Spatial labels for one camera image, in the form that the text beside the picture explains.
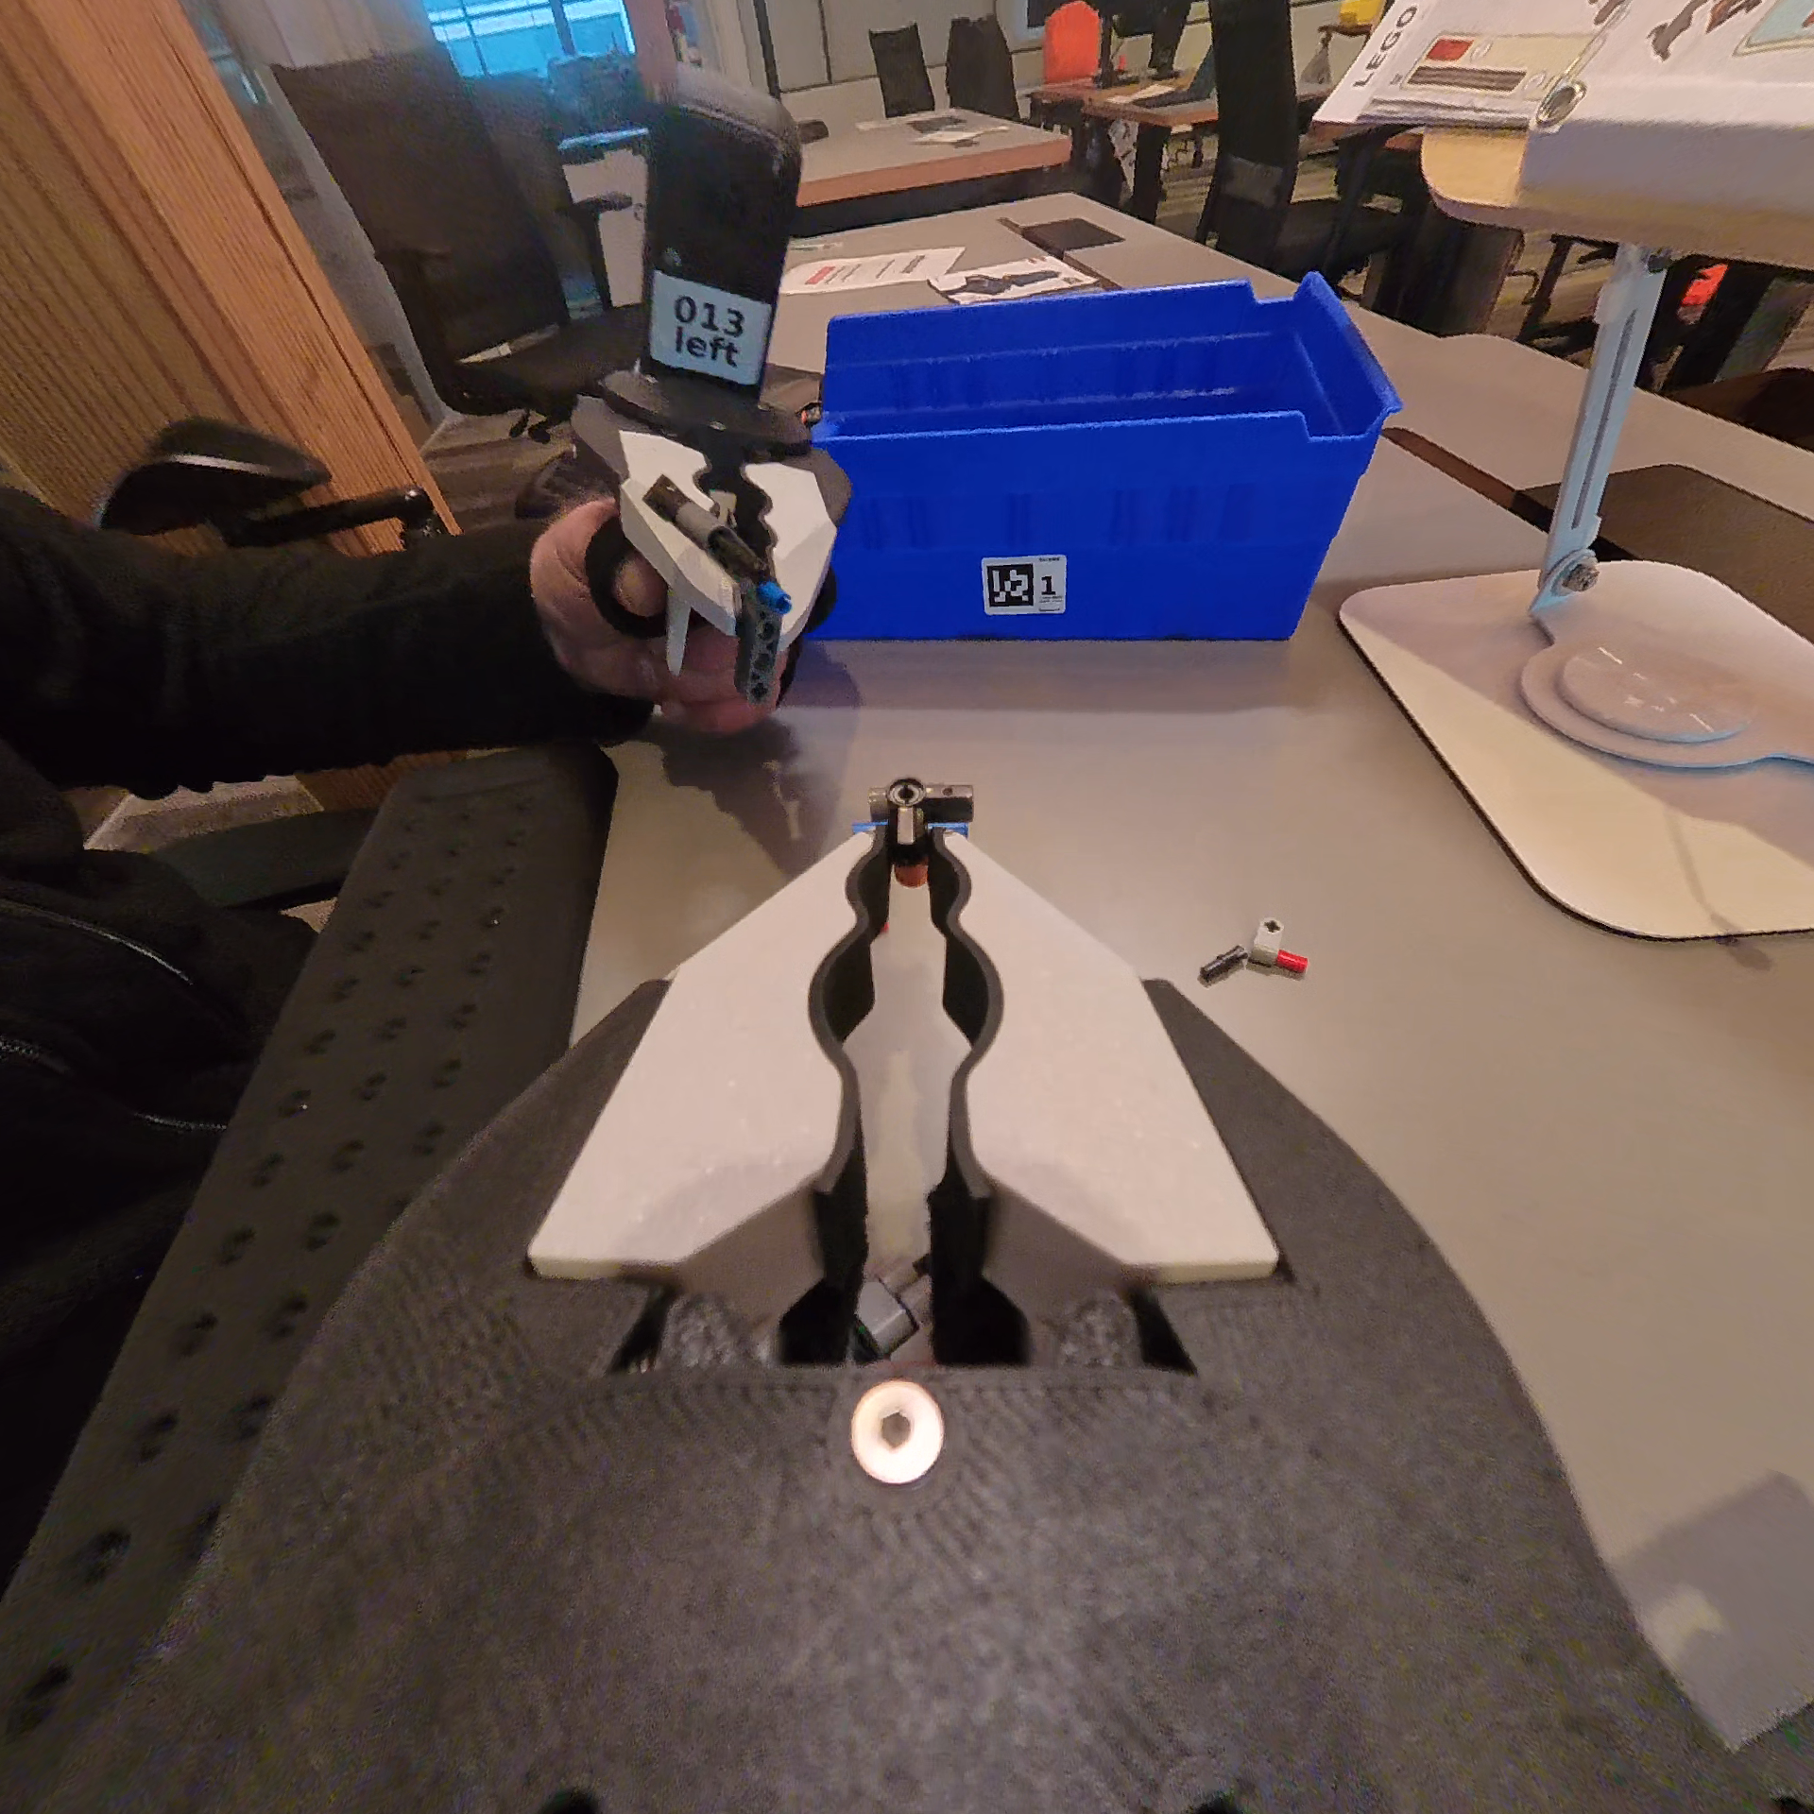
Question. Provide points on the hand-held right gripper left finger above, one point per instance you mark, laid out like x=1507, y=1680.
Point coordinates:
x=696, y=1133

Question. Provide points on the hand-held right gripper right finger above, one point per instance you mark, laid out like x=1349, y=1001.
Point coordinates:
x=1119, y=1133

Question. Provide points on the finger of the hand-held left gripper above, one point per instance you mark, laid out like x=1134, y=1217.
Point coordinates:
x=807, y=547
x=671, y=547

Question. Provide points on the dark grey angled toy beam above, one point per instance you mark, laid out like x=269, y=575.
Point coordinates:
x=757, y=642

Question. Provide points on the grey orange toy arm assembly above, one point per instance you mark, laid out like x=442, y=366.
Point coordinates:
x=913, y=803

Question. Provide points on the person's left forearm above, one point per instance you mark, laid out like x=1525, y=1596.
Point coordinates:
x=281, y=649

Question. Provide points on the person's left hand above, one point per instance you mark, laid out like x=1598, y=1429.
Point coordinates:
x=567, y=608

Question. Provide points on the paper sheet with red label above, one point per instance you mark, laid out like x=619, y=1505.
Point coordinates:
x=865, y=267

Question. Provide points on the small black toy pin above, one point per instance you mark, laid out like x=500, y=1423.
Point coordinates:
x=1222, y=969

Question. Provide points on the wooden top table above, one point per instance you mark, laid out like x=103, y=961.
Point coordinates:
x=938, y=145

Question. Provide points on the grey connector with red pin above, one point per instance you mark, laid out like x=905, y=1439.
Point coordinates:
x=1269, y=940

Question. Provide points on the paper sheet with black picture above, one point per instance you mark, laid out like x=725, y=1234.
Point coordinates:
x=1021, y=276

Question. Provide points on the blue storage bin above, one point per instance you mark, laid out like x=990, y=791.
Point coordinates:
x=1134, y=511

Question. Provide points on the black dimpled pad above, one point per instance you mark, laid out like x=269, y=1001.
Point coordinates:
x=396, y=961

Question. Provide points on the orange chair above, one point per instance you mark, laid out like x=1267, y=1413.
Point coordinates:
x=1076, y=32

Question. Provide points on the white book stand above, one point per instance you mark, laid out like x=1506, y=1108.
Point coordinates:
x=1556, y=750

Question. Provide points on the dark desk mat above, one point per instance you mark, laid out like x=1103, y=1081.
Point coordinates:
x=1702, y=527

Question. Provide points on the instruction booklet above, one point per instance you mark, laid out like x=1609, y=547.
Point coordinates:
x=1628, y=81

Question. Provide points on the wooden post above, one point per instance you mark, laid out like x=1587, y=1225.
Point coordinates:
x=144, y=211

